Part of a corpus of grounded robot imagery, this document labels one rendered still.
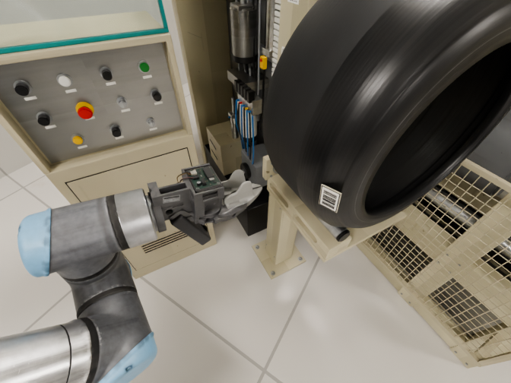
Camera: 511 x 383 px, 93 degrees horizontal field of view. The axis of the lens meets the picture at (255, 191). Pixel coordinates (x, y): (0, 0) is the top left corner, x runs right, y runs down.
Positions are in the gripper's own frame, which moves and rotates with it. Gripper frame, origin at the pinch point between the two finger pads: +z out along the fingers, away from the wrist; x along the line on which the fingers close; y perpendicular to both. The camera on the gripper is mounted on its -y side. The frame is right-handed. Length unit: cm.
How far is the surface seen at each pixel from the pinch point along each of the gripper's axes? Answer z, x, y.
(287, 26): 26.5, 35.6, 22.5
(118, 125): -22, 65, -16
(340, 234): 24.4, -8.7, -17.4
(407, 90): 15.1, -11.2, 24.0
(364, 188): 16.0, -12.3, 6.2
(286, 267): 48, 23, -106
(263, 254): 39, 38, -107
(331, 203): 10.4, -10.9, 2.9
